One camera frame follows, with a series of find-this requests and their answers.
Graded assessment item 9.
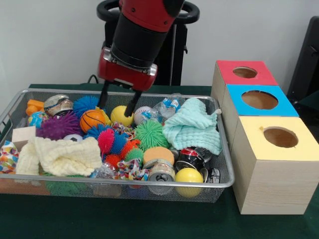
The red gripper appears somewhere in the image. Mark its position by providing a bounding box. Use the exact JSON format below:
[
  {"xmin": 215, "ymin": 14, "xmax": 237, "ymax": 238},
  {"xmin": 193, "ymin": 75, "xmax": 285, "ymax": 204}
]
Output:
[{"xmin": 97, "ymin": 47, "xmax": 158, "ymax": 118}]

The cream knitted cloth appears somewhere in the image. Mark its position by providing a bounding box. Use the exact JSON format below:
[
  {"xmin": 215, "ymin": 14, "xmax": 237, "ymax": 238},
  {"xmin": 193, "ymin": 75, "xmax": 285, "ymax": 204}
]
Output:
[{"xmin": 16, "ymin": 137, "xmax": 103, "ymax": 177}]

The clear mesh bin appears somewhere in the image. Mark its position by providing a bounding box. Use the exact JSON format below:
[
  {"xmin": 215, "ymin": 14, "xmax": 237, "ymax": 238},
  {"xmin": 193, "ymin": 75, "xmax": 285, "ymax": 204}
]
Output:
[{"xmin": 0, "ymin": 90, "xmax": 235, "ymax": 203}]

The wooden box with three holes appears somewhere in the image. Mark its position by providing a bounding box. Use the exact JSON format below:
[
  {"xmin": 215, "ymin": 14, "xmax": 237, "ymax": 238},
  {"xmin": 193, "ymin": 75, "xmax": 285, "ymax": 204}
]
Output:
[{"xmin": 211, "ymin": 60, "xmax": 319, "ymax": 216}]

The yellow ball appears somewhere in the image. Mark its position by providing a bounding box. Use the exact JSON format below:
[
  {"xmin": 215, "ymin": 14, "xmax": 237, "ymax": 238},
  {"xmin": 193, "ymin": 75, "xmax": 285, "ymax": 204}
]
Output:
[
  {"xmin": 175, "ymin": 168, "xmax": 204, "ymax": 198},
  {"xmin": 111, "ymin": 106, "xmax": 134, "ymax": 127}
]

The white baseball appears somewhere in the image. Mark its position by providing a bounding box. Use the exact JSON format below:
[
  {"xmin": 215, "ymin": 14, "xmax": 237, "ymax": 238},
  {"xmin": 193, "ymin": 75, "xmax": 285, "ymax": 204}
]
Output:
[{"xmin": 134, "ymin": 106, "xmax": 153, "ymax": 126}]

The blue spiky ball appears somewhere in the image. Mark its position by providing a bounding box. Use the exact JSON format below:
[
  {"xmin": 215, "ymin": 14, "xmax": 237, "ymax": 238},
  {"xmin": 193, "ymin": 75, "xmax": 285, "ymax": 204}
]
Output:
[{"xmin": 73, "ymin": 96, "xmax": 103, "ymax": 118}]

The orange toy basketball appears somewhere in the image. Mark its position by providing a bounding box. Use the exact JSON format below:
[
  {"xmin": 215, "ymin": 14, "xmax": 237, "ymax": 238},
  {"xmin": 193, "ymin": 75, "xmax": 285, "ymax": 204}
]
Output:
[{"xmin": 80, "ymin": 110, "xmax": 107, "ymax": 133}]

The green spiky ball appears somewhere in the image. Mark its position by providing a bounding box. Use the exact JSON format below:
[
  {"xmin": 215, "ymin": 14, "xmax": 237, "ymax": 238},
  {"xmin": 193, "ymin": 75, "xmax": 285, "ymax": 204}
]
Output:
[{"xmin": 135, "ymin": 119, "xmax": 170, "ymax": 151}]

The purple spiky ball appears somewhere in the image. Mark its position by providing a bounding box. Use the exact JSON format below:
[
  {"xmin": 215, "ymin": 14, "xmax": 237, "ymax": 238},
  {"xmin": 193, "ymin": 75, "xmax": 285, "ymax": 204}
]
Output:
[{"xmin": 36, "ymin": 112, "xmax": 81, "ymax": 141}]

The orange foam disc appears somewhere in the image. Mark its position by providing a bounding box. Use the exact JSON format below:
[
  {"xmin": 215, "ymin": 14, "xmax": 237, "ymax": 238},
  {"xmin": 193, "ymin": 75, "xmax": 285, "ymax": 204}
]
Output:
[{"xmin": 143, "ymin": 146, "xmax": 175, "ymax": 166}]

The mint green cloth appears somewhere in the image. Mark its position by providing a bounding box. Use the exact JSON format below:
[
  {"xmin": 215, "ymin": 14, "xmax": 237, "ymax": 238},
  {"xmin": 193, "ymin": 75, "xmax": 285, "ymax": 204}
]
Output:
[{"xmin": 162, "ymin": 97, "xmax": 223, "ymax": 155}]

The silver soda can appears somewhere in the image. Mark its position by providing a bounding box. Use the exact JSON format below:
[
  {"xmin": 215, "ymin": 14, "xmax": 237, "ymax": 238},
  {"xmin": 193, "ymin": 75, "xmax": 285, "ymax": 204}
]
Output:
[{"xmin": 146, "ymin": 159, "xmax": 176, "ymax": 195}]

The plain wooden block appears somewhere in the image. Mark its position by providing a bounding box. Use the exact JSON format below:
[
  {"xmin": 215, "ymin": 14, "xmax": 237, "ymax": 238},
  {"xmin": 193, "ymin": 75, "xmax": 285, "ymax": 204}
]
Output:
[{"xmin": 11, "ymin": 126, "xmax": 36, "ymax": 150}]

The dark green table cloth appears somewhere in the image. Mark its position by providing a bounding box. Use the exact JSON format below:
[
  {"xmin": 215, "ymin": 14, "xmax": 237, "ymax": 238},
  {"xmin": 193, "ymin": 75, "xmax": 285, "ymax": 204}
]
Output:
[{"xmin": 0, "ymin": 84, "xmax": 319, "ymax": 239}]

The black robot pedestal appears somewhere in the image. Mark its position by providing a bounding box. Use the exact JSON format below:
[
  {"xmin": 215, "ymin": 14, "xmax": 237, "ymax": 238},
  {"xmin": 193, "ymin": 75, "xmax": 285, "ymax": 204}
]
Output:
[{"xmin": 97, "ymin": 0, "xmax": 200, "ymax": 85}]

